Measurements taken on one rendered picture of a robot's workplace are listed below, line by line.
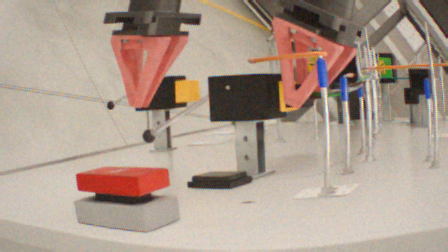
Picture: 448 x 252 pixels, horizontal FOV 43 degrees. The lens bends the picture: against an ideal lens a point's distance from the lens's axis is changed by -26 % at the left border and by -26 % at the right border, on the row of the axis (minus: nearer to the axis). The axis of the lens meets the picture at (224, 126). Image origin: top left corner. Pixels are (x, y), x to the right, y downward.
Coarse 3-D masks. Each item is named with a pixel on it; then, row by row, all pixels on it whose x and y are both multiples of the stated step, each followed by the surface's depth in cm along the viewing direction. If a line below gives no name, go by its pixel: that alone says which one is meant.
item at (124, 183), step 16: (80, 176) 42; (96, 176) 42; (112, 176) 41; (128, 176) 41; (144, 176) 42; (160, 176) 44; (96, 192) 42; (112, 192) 41; (128, 192) 41; (144, 192) 42
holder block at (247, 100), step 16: (208, 80) 67; (224, 80) 66; (240, 80) 65; (256, 80) 65; (272, 80) 65; (208, 96) 67; (224, 96) 66; (240, 96) 65; (256, 96) 65; (224, 112) 66; (240, 112) 66; (256, 112) 65; (272, 112) 65
